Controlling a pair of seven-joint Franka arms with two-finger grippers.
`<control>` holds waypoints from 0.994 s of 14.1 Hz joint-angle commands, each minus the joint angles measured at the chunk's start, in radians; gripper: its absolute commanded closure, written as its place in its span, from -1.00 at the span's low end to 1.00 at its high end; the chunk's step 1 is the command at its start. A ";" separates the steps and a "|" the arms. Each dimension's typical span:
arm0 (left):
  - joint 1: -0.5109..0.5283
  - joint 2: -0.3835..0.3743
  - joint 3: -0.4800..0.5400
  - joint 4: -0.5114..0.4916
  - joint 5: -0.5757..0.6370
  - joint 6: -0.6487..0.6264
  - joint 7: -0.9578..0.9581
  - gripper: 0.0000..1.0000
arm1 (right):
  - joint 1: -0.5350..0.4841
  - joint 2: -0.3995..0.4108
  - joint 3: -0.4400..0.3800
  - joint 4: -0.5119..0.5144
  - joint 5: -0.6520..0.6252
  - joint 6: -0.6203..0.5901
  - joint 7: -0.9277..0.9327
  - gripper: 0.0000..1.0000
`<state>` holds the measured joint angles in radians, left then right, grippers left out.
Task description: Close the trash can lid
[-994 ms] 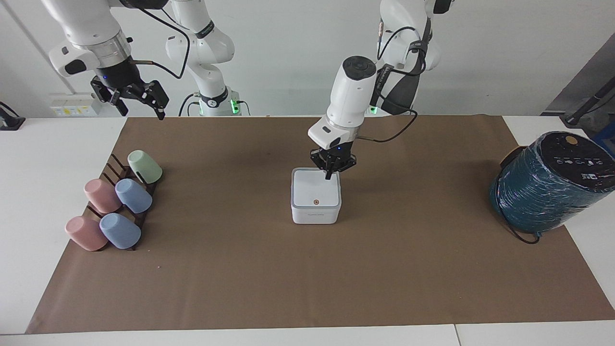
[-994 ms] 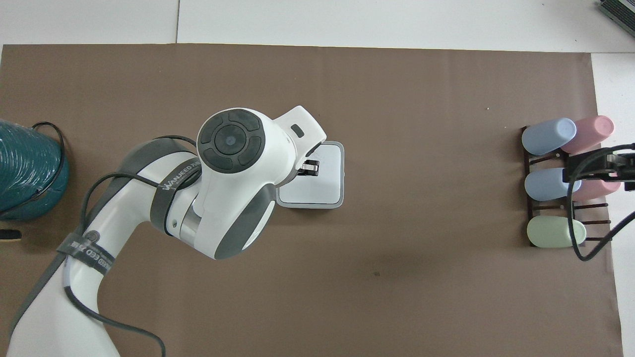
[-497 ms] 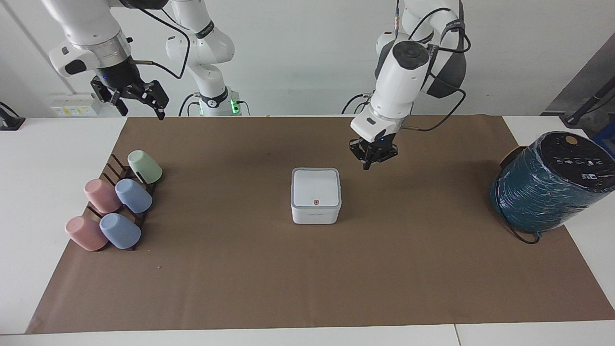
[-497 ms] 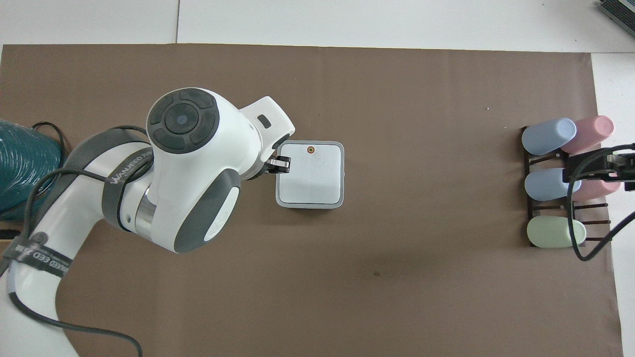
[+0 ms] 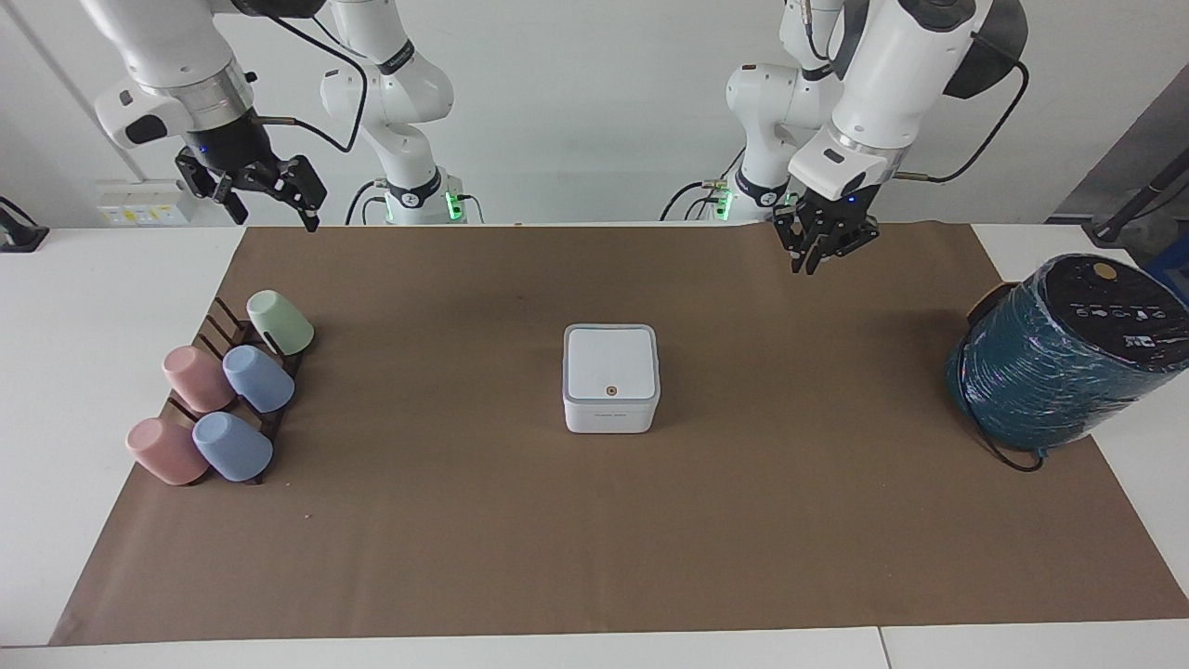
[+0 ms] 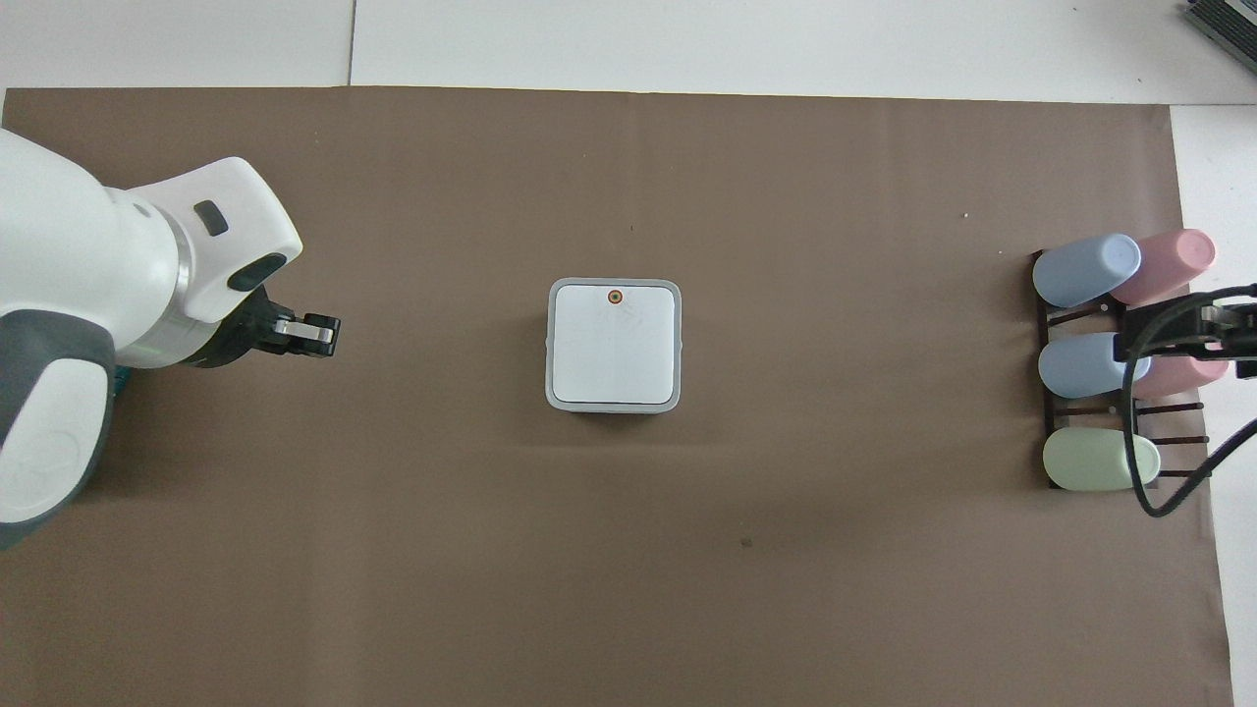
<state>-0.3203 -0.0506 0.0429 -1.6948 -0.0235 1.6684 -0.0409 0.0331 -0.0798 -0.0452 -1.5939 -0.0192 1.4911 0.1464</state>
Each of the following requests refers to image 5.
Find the blue plastic cup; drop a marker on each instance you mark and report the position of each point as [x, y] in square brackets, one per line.
[260, 379]
[232, 448]

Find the green plastic cup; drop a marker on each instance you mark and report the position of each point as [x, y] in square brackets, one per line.
[281, 322]

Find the pink plastic cup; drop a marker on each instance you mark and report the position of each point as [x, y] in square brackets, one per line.
[165, 452]
[197, 378]

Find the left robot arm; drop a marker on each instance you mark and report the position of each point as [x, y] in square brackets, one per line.
[892, 65]

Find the white wall socket panel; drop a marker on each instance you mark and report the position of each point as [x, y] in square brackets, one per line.
[144, 203]

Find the black stand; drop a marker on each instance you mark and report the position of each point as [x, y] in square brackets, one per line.
[1138, 200]
[19, 232]

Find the dark wooden cup rack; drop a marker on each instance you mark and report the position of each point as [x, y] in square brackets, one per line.
[223, 327]

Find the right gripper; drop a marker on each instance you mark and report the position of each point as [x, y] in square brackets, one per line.
[232, 147]

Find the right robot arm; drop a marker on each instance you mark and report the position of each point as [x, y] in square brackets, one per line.
[167, 42]

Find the white square trash can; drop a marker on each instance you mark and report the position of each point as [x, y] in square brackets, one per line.
[610, 376]

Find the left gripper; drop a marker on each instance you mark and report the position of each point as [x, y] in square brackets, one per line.
[843, 203]

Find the teal wrapped cylinder appliance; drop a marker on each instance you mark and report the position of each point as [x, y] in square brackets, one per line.
[1059, 362]

